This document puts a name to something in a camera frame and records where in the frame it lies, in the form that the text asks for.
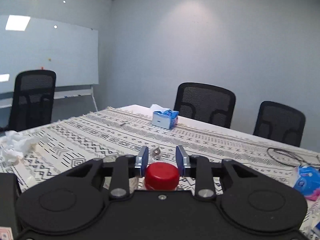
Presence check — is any whiteboard on stand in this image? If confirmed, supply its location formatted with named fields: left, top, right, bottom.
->
left=0, top=15, right=100, bottom=111

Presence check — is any blue tissue box far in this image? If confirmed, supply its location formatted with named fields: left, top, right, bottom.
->
left=150, top=104, right=179, bottom=130

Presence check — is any crumpled white tissue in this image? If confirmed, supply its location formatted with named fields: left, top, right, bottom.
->
left=1, top=131, right=39, bottom=165

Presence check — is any black cable loop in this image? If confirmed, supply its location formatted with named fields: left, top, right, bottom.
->
left=266, top=147, right=320, bottom=169

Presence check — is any black mesh office chair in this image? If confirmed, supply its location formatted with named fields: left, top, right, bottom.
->
left=1, top=70, right=56, bottom=132
left=253, top=101, right=306, bottom=147
left=174, top=82, right=236, bottom=128

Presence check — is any blue pink tissue pack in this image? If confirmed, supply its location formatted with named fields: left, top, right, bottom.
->
left=293, top=166, right=319, bottom=202

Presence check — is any red bottle cap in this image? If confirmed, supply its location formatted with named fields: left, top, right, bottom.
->
left=144, top=162, right=181, bottom=190

